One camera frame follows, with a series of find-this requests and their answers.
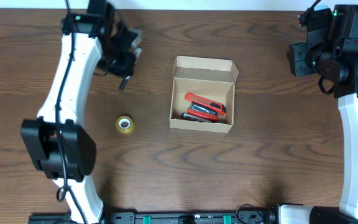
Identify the black and white marker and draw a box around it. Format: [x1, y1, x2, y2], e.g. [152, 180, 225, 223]
[119, 47, 142, 90]

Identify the clear yellowish tape roll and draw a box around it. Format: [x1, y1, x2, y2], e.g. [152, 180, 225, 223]
[116, 116, 134, 134]

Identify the blue capped marker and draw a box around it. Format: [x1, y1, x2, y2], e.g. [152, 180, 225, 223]
[181, 113, 211, 123]

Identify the brown cardboard box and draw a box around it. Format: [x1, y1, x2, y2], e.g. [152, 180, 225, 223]
[169, 56, 239, 134]

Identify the orange utility knife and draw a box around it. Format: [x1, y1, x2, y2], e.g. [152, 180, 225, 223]
[185, 93, 226, 116]

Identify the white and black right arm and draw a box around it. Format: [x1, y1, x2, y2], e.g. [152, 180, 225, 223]
[264, 42, 358, 223]

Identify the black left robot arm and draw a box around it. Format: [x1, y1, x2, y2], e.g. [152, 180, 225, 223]
[21, 14, 142, 223]

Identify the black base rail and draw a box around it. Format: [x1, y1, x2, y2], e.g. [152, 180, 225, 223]
[28, 208, 279, 224]

